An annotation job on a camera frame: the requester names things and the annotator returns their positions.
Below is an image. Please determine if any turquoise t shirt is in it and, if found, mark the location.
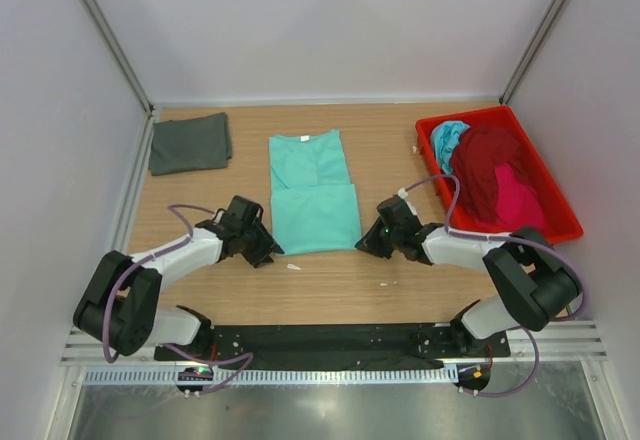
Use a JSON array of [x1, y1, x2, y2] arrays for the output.
[[268, 130, 361, 256]]

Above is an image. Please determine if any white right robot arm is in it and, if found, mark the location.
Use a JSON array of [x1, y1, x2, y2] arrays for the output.
[[355, 195, 583, 356]]

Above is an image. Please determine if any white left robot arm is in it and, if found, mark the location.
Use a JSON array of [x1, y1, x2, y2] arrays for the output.
[[73, 196, 283, 363]]

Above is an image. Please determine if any folded grey t shirt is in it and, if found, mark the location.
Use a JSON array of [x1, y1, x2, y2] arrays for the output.
[[148, 112, 233, 176]]

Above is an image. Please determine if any light blue t shirt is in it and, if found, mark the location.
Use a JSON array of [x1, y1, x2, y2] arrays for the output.
[[430, 120, 470, 174]]

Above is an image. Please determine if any dark red t shirt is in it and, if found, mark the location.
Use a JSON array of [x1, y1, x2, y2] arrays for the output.
[[450, 125, 531, 224]]

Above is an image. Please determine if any pink t shirt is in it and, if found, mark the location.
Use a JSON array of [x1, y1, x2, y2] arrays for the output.
[[494, 164, 546, 231]]

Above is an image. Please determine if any red plastic bin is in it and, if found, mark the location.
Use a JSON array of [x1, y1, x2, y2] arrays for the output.
[[415, 106, 583, 244]]

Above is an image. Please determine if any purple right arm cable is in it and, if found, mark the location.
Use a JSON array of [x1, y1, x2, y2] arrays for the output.
[[397, 174, 591, 400]]

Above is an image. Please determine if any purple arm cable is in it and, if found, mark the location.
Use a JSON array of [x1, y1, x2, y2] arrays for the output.
[[102, 202, 255, 394], [397, 174, 591, 400]]

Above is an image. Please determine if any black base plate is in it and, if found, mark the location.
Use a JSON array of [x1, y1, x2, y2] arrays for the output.
[[178, 323, 511, 372]]

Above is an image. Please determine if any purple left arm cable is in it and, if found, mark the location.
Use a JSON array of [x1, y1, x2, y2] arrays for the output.
[[102, 202, 255, 394]]

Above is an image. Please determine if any slotted cable duct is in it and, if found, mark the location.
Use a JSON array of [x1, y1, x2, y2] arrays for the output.
[[82, 365, 458, 387]]

